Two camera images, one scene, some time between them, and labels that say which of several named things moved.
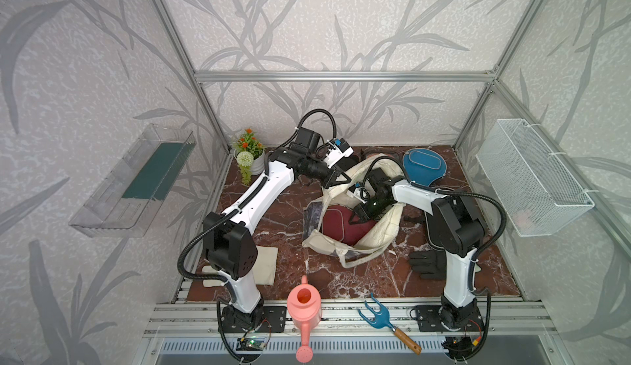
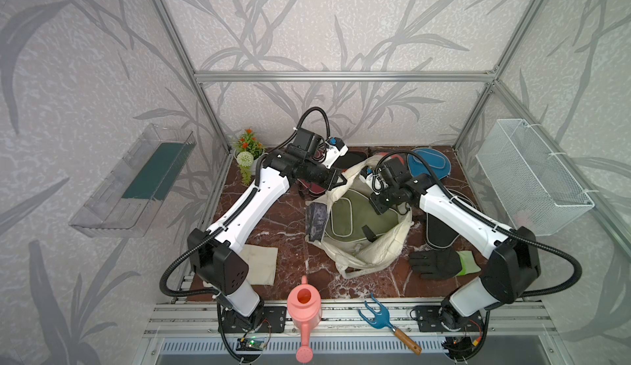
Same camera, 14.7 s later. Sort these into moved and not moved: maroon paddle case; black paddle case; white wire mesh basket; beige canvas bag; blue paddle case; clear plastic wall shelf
Moved: maroon paddle case; beige canvas bag
Not moved: blue paddle case; white wire mesh basket; clear plastic wall shelf; black paddle case
